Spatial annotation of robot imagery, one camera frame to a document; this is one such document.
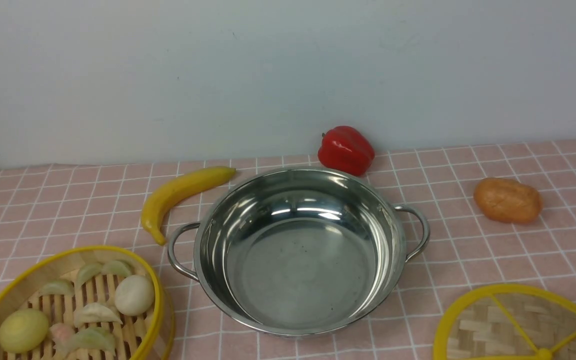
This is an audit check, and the pink toy dumpling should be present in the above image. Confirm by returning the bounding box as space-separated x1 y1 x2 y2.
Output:
49 322 75 350

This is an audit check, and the brown toy potato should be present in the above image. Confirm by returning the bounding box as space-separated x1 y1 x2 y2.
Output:
473 177 544 224

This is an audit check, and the yellow toy banana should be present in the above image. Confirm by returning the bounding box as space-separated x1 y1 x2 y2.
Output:
141 166 237 246

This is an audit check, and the green edge toy dumpling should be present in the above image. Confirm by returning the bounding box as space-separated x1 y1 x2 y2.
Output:
101 259 134 278

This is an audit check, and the light green toy dumpling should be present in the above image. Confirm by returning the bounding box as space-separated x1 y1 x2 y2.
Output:
74 262 103 289

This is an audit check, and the pale green toy dumpling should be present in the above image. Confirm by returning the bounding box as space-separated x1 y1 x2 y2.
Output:
38 278 74 297

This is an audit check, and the pink checkered tablecloth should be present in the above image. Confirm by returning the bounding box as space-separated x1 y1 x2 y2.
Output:
0 139 576 360

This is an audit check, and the stainless steel pot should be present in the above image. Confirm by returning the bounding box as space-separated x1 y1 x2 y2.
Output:
167 166 431 338

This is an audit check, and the white toy dumpling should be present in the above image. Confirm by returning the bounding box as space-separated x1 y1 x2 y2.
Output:
73 302 123 327

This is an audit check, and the yellow bamboo steamer basket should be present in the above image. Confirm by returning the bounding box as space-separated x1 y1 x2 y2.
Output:
0 245 176 360

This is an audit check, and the white toy bun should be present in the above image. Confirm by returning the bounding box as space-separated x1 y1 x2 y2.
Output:
114 275 155 317

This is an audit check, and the yellow bamboo steamer lid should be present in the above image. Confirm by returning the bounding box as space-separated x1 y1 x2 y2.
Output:
433 284 576 360

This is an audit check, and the red toy bell pepper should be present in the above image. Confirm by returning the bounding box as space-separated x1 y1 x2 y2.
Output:
317 125 376 177

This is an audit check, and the yellow-green toy bun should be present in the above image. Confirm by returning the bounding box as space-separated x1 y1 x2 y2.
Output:
0 309 50 354

